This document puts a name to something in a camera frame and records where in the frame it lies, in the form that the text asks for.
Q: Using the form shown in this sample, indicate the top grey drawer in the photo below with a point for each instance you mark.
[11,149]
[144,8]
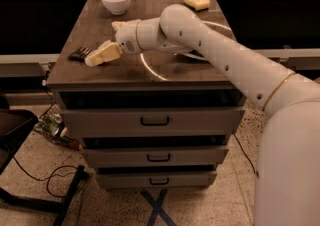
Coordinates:
[152,122]

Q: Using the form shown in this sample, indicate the grey drawer cabinet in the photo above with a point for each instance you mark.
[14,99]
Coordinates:
[141,81]

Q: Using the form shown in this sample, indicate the wire basket with cans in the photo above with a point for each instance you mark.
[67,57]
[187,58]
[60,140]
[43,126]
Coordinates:
[51,126]

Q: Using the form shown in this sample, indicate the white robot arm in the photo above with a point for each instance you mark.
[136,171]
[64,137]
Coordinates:
[287,189]

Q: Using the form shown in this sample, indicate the blue kettle chips bag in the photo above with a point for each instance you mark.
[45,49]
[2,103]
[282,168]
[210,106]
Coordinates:
[192,56]

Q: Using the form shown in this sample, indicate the black rxbar chocolate bar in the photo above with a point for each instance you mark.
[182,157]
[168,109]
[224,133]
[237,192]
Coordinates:
[80,54]

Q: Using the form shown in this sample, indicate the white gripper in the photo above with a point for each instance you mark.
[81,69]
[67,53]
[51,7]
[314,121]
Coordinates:
[126,38]

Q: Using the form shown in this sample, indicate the grey drawer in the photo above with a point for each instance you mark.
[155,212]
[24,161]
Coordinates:
[152,122]
[152,157]
[156,180]

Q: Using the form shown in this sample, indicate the middle grey drawer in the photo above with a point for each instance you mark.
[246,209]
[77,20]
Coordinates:
[152,157]

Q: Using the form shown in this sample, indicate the yellow sponge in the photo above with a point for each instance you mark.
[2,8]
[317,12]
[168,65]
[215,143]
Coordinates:
[197,5]

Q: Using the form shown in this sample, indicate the bottom grey drawer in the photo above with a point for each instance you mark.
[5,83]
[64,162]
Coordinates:
[156,180]

